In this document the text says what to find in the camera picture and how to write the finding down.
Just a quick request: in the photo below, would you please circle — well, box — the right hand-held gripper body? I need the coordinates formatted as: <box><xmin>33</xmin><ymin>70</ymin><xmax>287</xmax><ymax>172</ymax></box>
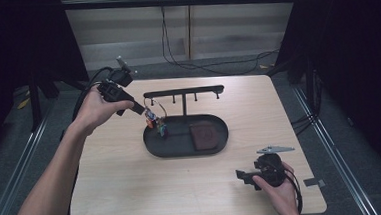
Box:
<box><xmin>253</xmin><ymin>143</ymin><xmax>299</xmax><ymax>190</ymax></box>

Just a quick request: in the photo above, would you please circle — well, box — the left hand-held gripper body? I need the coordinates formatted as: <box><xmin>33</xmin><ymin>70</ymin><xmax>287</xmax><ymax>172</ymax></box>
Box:
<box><xmin>94</xmin><ymin>54</ymin><xmax>139</xmax><ymax>106</ymax></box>

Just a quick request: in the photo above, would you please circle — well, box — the key ring with coloured tags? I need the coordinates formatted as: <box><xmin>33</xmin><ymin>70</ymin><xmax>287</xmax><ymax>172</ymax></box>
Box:
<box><xmin>143</xmin><ymin>95</ymin><xmax>170</xmax><ymax>140</ymax></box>

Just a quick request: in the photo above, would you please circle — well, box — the black key holder with tray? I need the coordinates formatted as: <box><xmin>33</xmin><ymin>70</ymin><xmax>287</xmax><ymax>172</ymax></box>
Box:
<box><xmin>139</xmin><ymin>83</ymin><xmax>231</xmax><ymax>160</ymax></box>

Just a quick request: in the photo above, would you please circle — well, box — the brown zip pouch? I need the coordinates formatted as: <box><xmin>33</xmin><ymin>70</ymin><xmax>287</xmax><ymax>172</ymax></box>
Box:
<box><xmin>187</xmin><ymin>119</ymin><xmax>221</xmax><ymax>153</ymax></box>

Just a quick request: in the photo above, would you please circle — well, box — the person's left hand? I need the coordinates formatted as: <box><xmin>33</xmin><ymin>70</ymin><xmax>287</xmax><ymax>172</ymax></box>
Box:
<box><xmin>65</xmin><ymin>82</ymin><xmax>137</xmax><ymax>138</ymax></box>

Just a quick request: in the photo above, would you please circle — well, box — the person's right hand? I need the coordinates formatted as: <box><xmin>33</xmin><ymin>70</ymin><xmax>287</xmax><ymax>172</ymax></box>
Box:
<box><xmin>250</xmin><ymin>160</ymin><xmax>303</xmax><ymax>215</ymax></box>

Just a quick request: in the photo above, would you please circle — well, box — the grey tape strip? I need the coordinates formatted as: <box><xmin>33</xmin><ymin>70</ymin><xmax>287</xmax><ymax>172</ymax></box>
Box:
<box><xmin>302</xmin><ymin>176</ymin><xmax>328</xmax><ymax>189</ymax></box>

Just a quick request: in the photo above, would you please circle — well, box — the black metal stand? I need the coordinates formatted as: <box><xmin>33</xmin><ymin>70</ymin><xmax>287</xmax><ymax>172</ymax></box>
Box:
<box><xmin>25</xmin><ymin>69</ymin><xmax>64</xmax><ymax>133</ymax></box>

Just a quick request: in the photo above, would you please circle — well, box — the yellow tape piece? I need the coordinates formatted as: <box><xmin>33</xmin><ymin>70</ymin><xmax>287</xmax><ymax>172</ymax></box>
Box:
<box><xmin>16</xmin><ymin>96</ymin><xmax>32</xmax><ymax>110</ymax></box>

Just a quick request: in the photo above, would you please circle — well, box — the black curtain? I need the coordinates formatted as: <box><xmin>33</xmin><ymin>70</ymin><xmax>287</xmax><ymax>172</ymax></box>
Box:
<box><xmin>261</xmin><ymin>0</ymin><xmax>381</xmax><ymax>192</ymax></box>
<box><xmin>0</xmin><ymin>0</ymin><xmax>96</xmax><ymax>167</ymax></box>

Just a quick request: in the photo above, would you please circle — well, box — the black horizontal bar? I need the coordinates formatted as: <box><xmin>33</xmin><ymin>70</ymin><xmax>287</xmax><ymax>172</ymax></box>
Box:
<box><xmin>61</xmin><ymin>0</ymin><xmax>299</xmax><ymax>18</ymax></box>

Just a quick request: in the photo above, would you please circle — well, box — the left hand-held gripper cable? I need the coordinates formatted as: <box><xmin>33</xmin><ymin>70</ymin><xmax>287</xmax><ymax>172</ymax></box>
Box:
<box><xmin>56</xmin><ymin>65</ymin><xmax>124</xmax><ymax>215</ymax></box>

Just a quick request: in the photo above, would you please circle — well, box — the hand-held gripper cable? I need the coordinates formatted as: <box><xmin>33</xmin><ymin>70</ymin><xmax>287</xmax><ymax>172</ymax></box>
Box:
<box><xmin>56</xmin><ymin>65</ymin><xmax>124</xmax><ymax>215</ymax></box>
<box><xmin>282</xmin><ymin>166</ymin><xmax>305</xmax><ymax>215</ymax></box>

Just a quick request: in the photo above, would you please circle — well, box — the right hand-held gripper cable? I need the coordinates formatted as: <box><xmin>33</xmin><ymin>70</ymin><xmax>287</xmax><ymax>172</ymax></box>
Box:
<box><xmin>282</xmin><ymin>166</ymin><xmax>305</xmax><ymax>215</ymax></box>

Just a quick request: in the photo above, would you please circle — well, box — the bundle of black cables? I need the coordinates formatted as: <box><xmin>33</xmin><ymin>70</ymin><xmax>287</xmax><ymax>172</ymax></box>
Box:
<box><xmin>287</xmin><ymin>68</ymin><xmax>325</xmax><ymax>136</ymax></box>

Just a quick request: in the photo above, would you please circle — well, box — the black cable on floor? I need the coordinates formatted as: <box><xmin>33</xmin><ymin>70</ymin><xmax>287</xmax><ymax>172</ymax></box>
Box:
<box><xmin>158</xmin><ymin>0</ymin><xmax>282</xmax><ymax>81</ymax></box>

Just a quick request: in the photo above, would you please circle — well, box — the aluminium floor rail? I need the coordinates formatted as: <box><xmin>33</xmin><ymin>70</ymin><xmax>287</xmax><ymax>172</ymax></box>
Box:
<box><xmin>291</xmin><ymin>80</ymin><xmax>377</xmax><ymax>215</ymax></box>
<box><xmin>0</xmin><ymin>104</ymin><xmax>62</xmax><ymax>215</ymax></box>

